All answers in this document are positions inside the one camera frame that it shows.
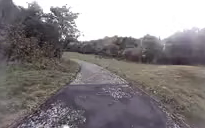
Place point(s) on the dark asphalt path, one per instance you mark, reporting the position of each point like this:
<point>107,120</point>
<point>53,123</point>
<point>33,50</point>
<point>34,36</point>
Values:
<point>100,100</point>

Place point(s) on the row of distant trees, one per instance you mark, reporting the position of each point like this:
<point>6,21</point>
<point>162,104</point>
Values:
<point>156,48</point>

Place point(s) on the grass field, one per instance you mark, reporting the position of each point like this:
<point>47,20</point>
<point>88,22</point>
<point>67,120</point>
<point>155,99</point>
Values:
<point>170,83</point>

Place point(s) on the grass verge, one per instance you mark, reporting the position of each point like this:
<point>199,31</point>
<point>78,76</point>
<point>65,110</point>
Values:
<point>26,83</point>

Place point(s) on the group of trees and bushes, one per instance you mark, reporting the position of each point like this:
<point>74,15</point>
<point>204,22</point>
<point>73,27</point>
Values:
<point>30,33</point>

